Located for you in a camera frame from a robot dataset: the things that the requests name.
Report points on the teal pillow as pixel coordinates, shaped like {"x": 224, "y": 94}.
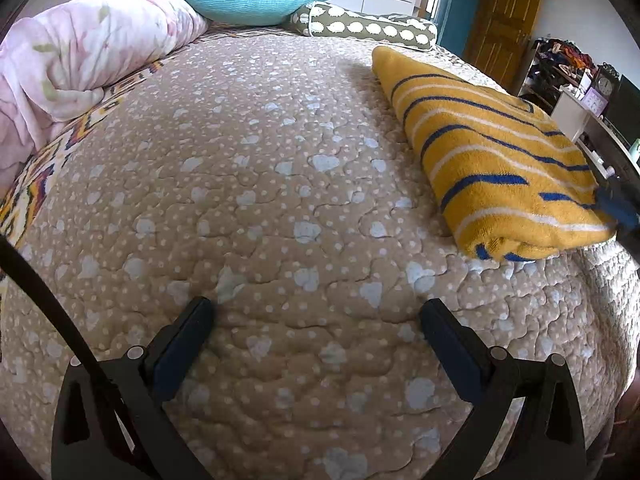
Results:
{"x": 250, "y": 0}

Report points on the black monitor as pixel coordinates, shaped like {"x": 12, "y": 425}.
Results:
{"x": 625, "y": 105}

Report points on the white desk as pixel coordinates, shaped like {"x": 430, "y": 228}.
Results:
{"x": 567, "y": 110}

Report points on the beige dotted quilted bedspread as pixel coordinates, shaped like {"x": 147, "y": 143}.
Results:
{"x": 275, "y": 185}

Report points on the yellow striped sweater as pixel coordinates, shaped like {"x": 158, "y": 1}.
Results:
{"x": 490, "y": 160}

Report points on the pink floral duvet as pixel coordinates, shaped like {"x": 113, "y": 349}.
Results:
{"x": 90, "y": 50}

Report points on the black table clock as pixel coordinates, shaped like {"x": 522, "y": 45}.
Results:
{"x": 606, "y": 82}

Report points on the wooden door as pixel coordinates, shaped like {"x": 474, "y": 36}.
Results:
{"x": 505, "y": 20}

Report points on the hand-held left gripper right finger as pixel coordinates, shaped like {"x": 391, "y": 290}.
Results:
{"x": 452, "y": 355}

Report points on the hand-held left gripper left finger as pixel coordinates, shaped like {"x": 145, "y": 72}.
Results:
{"x": 175, "y": 355}

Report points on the colourful zigzag patterned blanket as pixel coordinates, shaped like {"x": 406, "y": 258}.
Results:
{"x": 35, "y": 175}

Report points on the olive patterned pillow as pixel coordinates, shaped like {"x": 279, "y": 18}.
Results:
{"x": 370, "y": 27}

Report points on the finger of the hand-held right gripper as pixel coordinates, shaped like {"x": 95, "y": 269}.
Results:
{"x": 620, "y": 207}

